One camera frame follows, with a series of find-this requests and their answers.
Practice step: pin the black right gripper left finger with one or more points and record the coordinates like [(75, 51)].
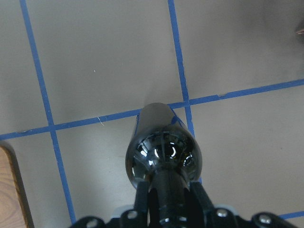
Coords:
[(137, 217)]

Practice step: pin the dark wine bottle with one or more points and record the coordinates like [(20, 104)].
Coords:
[(165, 154)]

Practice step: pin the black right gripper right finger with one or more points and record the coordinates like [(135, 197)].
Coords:
[(203, 214)]

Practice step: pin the copper wire bottle basket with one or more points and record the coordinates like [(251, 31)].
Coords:
[(300, 30)]

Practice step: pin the wooden tray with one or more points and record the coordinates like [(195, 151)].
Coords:
[(14, 206)]

